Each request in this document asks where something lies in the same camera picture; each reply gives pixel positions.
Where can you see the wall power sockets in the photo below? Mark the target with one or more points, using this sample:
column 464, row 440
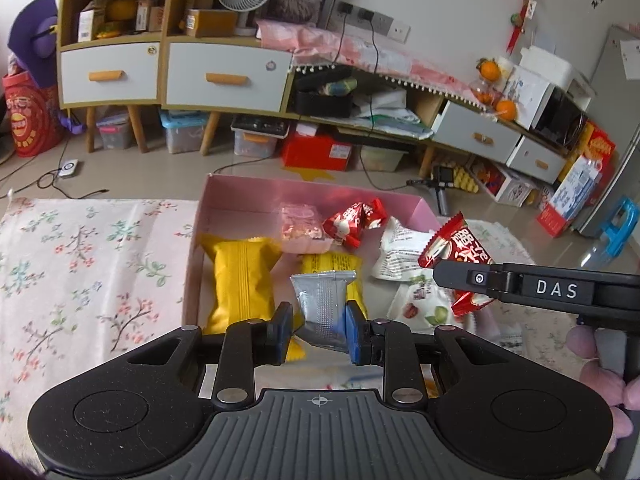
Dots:
column 372, row 20

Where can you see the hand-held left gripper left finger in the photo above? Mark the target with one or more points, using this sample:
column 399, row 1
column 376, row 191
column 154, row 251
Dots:
column 284, row 334

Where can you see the silver foil snack packet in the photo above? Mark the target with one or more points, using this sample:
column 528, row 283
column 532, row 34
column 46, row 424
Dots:
column 322, row 305

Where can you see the white stand drawer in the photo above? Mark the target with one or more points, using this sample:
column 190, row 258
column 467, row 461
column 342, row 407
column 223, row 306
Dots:
column 477, row 135
column 537, row 160

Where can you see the pink snack packet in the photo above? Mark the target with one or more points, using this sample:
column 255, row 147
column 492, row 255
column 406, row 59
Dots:
column 300, row 227

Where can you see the floral printed cloth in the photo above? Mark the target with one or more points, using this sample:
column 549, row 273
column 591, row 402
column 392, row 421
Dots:
column 100, row 270

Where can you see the pink floral cover cloth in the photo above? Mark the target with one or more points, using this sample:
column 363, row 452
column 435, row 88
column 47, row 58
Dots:
column 400, row 67

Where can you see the large yellow snack packet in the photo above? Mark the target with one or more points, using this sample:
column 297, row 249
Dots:
column 240, row 280

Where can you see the black bag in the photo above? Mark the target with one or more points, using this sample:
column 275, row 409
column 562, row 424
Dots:
column 322, row 100

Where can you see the wooden shelf cabinet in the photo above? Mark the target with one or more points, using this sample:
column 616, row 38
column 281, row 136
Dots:
column 165, row 25

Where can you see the white foam box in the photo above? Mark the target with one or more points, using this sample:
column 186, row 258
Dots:
column 545, row 62

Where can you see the small clear storage box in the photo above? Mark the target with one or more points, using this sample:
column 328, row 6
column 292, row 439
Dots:
column 115, row 132

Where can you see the yellow egg tray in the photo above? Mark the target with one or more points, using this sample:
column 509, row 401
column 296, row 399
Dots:
column 467, row 180

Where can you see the white red floor carton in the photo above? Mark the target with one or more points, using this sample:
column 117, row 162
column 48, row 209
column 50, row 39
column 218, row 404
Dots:
column 505, row 182

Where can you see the black tripod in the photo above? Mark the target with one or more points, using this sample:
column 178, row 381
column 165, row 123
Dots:
column 440, row 180

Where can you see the red printed bag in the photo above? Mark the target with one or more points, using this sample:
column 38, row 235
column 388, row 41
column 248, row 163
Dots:
column 30, row 120

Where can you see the clear storage box blue lid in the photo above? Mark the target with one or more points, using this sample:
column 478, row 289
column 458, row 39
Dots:
column 182, row 132

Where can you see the person's right hand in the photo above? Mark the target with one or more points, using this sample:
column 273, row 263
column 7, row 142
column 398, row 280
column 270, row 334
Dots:
column 605, row 382

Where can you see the storage box black lid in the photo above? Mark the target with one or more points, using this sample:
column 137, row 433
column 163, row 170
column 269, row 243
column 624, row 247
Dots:
column 257, row 135

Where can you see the white cabinet drawer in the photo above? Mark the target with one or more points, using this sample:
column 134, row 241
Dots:
column 107, row 75
column 227, row 77

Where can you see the red hanging wall ornament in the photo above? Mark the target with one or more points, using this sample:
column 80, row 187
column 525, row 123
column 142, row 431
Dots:
column 522, row 15

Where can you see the grey refrigerator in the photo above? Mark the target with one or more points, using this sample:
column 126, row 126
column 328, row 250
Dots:
column 620, row 125

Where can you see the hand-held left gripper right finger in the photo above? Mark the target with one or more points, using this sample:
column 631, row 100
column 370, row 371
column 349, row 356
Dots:
column 356, row 334

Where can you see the white floor charger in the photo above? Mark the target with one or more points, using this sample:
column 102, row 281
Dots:
column 68, row 169

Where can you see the white walnut print snack packet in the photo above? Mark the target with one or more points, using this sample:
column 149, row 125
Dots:
column 397, row 255

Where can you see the pile of loose papers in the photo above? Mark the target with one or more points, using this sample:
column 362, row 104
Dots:
column 390, row 115

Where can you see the microwave oven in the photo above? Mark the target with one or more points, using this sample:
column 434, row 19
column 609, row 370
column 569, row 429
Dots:
column 562, row 117

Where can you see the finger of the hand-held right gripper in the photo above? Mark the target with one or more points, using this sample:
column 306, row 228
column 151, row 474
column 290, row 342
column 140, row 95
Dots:
column 465, row 277

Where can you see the blue white red carton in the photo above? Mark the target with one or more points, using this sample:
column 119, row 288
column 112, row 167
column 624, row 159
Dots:
column 575, row 195

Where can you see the white fruit print snack packet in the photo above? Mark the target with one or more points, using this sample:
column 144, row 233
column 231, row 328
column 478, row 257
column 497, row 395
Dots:
column 425, row 310

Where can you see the brown cardboard box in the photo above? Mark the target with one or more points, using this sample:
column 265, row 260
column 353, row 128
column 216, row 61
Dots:
column 210, row 22

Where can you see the orange fruit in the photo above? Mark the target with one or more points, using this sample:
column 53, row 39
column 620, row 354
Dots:
column 505, row 110
column 489, row 69

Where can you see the small yellow snack packet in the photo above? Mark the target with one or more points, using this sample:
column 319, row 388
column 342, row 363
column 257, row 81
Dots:
column 330, row 262

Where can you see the red snack packet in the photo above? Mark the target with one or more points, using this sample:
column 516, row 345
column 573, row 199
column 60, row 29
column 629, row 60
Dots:
column 457, row 245
column 352, row 220

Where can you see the pink cardboard box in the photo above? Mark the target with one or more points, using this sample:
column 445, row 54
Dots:
column 240, row 210

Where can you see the blue plastic stool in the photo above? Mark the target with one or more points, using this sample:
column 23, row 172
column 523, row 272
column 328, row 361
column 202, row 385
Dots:
column 620, row 230

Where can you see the low wooden stand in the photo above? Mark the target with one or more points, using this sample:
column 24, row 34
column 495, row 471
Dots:
column 425, row 110

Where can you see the red flat box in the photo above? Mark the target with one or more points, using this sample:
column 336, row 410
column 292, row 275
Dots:
column 315, row 152

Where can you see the white printed carton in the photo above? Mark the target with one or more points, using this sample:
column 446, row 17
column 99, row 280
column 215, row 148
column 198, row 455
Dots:
column 527, row 95

